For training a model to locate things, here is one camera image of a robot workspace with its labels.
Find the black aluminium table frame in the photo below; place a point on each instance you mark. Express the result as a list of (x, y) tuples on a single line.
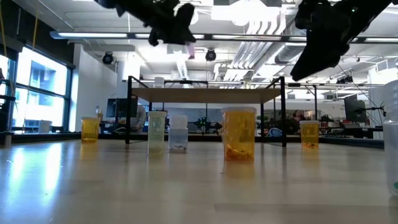
[(105, 136)]

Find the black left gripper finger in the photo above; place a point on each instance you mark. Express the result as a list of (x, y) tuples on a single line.
[(185, 17), (177, 38)]

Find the pink pill bottle white cap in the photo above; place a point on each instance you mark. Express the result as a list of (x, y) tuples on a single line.
[(191, 51)]

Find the silver ventilation duct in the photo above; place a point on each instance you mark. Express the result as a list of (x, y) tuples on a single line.
[(287, 53)]

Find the clear plastic cup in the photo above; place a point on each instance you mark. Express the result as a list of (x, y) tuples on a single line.
[(178, 137)]

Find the orange pill bottle white cap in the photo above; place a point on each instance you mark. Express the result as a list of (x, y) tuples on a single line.
[(309, 133), (238, 133), (90, 130)]

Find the black background robot arm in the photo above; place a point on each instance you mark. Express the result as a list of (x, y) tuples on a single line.
[(206, 125)]

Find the white box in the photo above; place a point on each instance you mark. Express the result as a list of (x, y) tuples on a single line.
[(45, 126)]

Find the large window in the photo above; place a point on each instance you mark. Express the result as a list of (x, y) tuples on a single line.
[(40, 93)]

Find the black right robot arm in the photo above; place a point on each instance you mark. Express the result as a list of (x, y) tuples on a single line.
[(367, 9)]

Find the wooden shelf black metal legs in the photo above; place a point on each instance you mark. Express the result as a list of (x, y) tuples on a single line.
[(202, 95)]

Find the blue round object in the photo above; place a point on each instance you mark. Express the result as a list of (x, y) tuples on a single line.
[(275, 132)]

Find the black computer monitor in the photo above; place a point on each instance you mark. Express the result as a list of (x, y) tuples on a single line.
[(354, 110), (118, 108)]

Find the black ceiling device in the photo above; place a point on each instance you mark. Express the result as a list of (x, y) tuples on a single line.
[(345, 80)]

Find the black background rig frame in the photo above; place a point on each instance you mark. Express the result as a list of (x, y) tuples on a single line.
[(315, 102)]

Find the person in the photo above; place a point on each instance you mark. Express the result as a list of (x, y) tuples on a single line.
[(298, 116), (140, 119)]

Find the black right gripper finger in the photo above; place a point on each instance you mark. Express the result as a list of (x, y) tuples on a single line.
[(320, 59)]

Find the black ceiling spot lamp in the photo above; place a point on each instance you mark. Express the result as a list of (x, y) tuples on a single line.
[(210, 55), (108, 58)]

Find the long ceiling light bar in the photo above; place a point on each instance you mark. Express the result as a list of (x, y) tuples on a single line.
[(93, 35)]

